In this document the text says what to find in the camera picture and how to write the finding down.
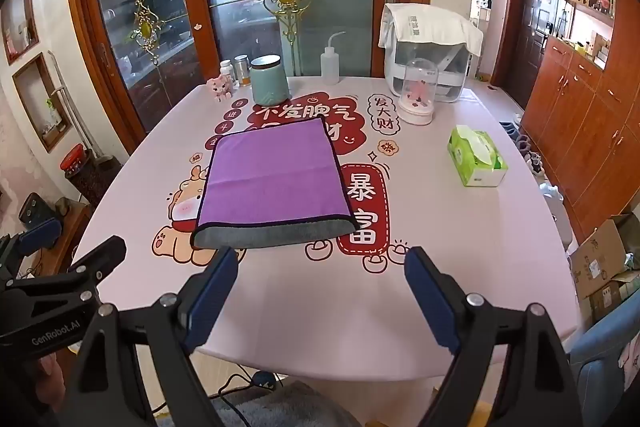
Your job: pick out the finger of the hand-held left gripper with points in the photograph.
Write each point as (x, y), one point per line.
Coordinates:
(42, 231)
(102, 257)

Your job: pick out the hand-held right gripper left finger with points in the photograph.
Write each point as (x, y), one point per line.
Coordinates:
(212, 307)

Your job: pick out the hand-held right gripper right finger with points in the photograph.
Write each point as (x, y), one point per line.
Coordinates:
(432, 307)

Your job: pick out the purple grey towel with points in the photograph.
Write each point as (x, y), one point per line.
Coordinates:
(275, 172)

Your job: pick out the person's left hand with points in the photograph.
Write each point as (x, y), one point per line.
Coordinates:
(50, 377)

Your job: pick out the red lid jar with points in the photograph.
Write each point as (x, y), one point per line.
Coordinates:
(72, 158)

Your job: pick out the grey fuzzy cloth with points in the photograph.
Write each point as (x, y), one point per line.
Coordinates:
(290, 407)

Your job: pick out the green tissue box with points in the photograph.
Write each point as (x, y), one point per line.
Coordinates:
(477, 157)

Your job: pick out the white floor appliance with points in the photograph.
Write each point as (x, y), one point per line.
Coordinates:
(557, 212)

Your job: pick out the small cardboard box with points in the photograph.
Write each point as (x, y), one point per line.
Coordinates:
(607, 299)

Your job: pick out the large cardboard box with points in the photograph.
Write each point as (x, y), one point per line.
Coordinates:
(600, 252)

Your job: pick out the blue chair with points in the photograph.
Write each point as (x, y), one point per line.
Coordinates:
(605, 352)

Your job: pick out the pink toy figure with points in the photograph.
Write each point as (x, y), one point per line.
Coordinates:
(221, 88)

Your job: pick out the glass dome ornament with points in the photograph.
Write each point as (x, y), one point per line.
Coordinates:
(419, 92)

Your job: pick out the white pill bottle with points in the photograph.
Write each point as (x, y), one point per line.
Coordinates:
(226, 69)

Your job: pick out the teal ceramic jar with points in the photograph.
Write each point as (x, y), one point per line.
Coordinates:
(270, 82)

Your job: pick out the amber glass jar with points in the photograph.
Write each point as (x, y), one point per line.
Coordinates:
(242, 69)

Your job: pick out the white countertop appliance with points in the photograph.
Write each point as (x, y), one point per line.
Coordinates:
(450, 67)

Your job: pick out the clear squeeze bottle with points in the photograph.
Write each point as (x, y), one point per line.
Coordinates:
(330, 64)

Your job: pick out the white cloth cover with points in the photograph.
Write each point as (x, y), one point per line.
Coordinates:
(430, 24)

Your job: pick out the dark wooden door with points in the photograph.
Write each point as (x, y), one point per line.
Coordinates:
(530, 32)

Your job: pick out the wooden wall niche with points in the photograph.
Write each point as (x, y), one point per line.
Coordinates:
(42, 107)
(20, 22)

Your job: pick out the wooden wall cabinet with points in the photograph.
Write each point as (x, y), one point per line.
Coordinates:
(585, 107)

